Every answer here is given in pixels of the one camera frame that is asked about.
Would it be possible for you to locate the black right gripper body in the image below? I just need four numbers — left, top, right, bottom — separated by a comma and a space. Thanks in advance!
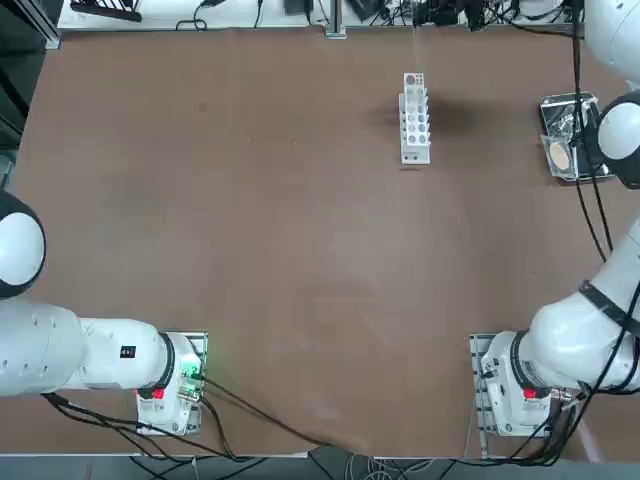
424, 0, 485, 30

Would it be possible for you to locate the clear glass flask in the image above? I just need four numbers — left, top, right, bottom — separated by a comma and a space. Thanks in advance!
552, 107, 589, 134

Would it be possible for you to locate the shiny steel tray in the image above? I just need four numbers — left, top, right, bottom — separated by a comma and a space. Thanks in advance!
538, 91, 616, 184

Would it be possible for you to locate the black electronics box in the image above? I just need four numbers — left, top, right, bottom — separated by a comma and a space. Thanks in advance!
346, 0, 391, 22

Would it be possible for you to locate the white test tube rack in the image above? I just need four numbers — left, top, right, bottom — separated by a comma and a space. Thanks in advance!
397, 72, 433, 166

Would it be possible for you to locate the black metal rack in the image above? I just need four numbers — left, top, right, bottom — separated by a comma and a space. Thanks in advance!
69, 0, 144, 24

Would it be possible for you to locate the aluminium profile post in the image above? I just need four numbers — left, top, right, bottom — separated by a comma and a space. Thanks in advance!
325, 0, 348, 40

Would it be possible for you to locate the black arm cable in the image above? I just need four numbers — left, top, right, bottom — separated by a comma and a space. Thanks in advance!
569, 19, 616, 264
591, 177, 617, 264

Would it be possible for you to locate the wire gauze with ceramic centre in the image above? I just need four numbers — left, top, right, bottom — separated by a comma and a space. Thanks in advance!
539, 130, 581, 177

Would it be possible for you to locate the black looped table cable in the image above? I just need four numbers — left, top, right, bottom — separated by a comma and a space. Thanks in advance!
175, 0, 221, 32

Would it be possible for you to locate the aluminium frame rail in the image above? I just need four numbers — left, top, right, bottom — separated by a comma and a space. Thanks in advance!
14, 0, 62, 50

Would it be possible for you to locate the black base cable bundle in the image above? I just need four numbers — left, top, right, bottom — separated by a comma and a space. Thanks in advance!
504, 389, 584, 464

